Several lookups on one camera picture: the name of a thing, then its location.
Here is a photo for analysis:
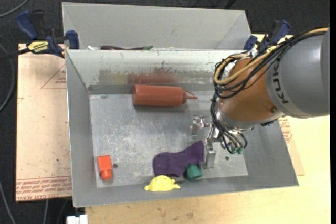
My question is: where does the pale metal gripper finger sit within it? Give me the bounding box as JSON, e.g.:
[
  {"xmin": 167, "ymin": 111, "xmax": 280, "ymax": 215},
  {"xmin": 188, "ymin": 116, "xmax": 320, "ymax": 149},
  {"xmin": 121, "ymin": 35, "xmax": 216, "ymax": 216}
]
[
  {"xmin": 201, "ymin": 138, "xmax": 218, "ymax": 170},
  {"xmin": 191, "ymin": 115, "xmax": 211, "ymax": 136}
]

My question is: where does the green cup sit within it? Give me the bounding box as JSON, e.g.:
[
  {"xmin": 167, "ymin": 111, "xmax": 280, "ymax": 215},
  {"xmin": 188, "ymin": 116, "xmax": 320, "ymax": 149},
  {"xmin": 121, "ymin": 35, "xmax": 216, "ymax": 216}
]
[{"xmin": 183, "ymin": 163, "xmax": 203, "ymax": 182}]

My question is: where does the purple cloth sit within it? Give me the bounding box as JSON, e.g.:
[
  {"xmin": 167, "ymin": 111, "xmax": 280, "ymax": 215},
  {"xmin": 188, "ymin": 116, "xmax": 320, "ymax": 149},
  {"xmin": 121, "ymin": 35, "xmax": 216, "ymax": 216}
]
[{"xmin": 152, "ymin": 140, "xmax": 205, "ymax": 178}]

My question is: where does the red-brown squeeze bottle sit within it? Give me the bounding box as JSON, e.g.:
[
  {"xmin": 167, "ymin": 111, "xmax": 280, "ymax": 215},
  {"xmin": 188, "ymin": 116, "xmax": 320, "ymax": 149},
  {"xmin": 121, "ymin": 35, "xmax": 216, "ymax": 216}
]
[{"xmin": 132, "ymin": 83, "xmax": 198, "ymax": 108}]

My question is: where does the yellow toy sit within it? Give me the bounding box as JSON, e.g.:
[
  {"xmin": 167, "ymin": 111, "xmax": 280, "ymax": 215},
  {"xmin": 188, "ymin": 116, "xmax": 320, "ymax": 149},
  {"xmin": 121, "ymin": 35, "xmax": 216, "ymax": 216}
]
[{"xmin": 143, "ymin": 175, "xmax": 182, "ymax": 193}]

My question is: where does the grey metal bin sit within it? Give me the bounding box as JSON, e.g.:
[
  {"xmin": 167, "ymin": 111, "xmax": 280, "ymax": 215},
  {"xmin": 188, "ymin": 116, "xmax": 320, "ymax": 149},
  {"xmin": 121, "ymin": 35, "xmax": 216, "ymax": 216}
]
[{"xmin": 61, "ymin": 2, "xmax": 300, "ymax": 208}]

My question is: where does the orange block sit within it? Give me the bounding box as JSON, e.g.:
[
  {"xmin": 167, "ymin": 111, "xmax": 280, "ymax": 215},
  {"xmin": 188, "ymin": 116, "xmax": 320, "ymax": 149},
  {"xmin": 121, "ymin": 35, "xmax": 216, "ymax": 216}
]
[{"xmin": 97, "ymin": 155, "xmax": 114, "ymax": 182}]

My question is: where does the brown cardboard board, red print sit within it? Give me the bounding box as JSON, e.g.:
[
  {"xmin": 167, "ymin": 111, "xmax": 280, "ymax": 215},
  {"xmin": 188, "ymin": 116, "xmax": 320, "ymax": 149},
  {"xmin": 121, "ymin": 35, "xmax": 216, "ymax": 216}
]
[{"xmin": 15, "ymin": 43, "xmax": 306, "ymax": 202}]

